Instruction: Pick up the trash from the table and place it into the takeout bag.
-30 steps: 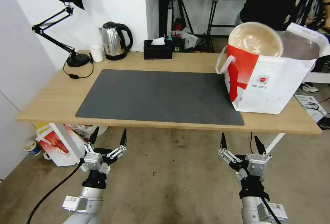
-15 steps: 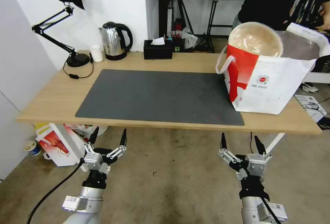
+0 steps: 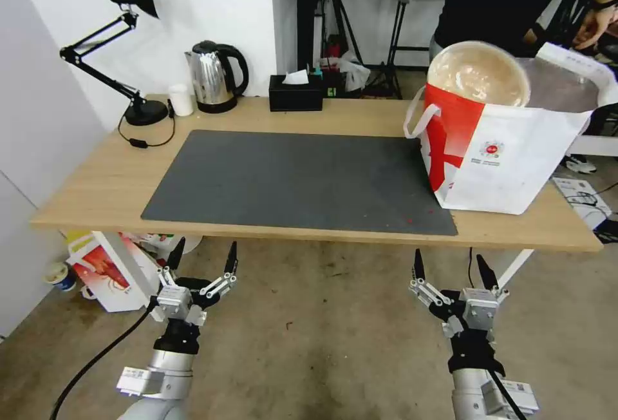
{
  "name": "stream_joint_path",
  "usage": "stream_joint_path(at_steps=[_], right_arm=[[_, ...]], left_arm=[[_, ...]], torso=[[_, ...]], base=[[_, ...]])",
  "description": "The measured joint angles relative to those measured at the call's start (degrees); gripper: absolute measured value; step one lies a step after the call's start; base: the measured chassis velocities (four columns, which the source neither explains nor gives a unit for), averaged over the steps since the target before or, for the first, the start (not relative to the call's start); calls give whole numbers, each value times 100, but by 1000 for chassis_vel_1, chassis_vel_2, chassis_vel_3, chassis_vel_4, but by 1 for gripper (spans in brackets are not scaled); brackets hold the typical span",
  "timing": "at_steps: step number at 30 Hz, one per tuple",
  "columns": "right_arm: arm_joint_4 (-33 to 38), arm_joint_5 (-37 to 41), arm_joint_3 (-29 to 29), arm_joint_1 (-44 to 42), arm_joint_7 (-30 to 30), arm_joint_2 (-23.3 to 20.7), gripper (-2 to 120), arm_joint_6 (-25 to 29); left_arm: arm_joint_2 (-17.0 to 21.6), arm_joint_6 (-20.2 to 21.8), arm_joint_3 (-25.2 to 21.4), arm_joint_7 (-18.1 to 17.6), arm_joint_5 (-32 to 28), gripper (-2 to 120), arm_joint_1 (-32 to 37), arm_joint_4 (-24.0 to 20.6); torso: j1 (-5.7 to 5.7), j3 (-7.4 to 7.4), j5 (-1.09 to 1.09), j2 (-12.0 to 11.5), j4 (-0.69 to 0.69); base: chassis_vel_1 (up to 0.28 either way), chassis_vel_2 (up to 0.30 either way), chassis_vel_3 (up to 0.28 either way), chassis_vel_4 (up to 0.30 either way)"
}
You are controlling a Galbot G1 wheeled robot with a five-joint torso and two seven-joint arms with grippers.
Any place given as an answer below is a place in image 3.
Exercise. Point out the black and white shoe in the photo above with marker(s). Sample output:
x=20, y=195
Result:
x=581, y=164

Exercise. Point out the instant noodle cup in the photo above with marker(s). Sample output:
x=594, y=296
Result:
x=60, y=276

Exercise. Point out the black tripod stand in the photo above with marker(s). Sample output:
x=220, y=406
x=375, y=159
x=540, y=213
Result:
x=344, y=19

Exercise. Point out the white round plate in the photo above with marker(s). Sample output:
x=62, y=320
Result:
x=192, y=245

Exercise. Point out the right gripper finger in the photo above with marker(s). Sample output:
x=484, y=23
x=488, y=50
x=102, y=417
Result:
x=418, y=268
x=486, y=272

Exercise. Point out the red and white paper bag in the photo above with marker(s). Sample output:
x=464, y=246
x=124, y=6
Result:
x=104, y=277

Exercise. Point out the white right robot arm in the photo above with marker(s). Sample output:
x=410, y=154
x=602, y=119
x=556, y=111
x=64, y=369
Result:
x=470, y=396

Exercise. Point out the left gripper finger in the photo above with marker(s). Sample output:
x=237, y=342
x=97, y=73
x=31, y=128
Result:
x=176, y=255
x=232, y=260

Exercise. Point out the black desk lamp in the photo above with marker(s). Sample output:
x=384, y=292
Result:
x=145, y=113

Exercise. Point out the white and red takeout bag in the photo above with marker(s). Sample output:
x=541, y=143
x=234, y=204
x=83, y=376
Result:
x=507, y=159

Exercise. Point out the white tissue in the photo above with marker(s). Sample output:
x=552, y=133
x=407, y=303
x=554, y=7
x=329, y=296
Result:
x=294, y=77

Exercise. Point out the steel electric kettle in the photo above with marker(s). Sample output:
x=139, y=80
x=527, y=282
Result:
x=210, y=79

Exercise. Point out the dark grey desk mat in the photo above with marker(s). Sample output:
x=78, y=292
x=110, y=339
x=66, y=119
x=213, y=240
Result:
x=299, y=183

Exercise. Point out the clear lidded plastic bowl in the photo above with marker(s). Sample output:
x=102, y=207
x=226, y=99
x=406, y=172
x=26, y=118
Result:
x=478, y=72

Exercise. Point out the black tissue box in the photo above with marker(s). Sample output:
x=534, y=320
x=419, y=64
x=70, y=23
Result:
x=295, y=97

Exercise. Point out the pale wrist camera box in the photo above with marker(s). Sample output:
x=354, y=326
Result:
x=480, y=309
x=174, y=303

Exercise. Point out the colourful snack packaging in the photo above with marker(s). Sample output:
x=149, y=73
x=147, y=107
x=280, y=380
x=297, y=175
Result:
x=152, y=242

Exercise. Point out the small green digit display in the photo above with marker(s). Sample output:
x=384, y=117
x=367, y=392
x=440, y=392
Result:
x=330, y=92

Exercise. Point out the white plastic bag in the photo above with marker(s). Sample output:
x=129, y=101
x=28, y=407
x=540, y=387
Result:
x=355, y=72

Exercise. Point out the white paper cup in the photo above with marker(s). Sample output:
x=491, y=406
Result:
x=181, y=101

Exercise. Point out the black wristband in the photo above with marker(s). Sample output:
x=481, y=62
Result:
x=606, y=3

